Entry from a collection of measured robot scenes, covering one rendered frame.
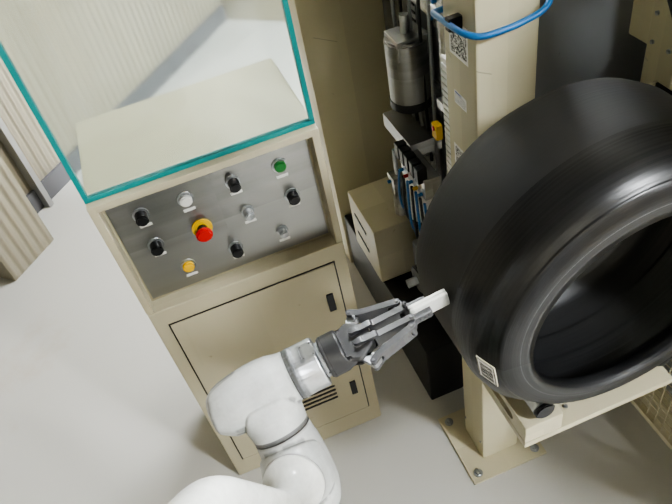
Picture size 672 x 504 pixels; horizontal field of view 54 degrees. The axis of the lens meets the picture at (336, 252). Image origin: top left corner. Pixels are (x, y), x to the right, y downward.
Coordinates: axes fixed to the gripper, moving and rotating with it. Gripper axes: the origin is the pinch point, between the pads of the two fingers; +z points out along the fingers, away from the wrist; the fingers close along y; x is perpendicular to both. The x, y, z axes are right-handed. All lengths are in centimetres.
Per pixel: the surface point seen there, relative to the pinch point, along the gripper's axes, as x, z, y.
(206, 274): 27, -41, 63
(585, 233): -13.9, 22.7, -11.9
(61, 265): 107, -128, 207
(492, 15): -28, 32, 28
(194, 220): 9, -36, 63
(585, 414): 48, 23, -9
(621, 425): 134, 54, 19
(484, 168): -15.9, 17.5, 7.6
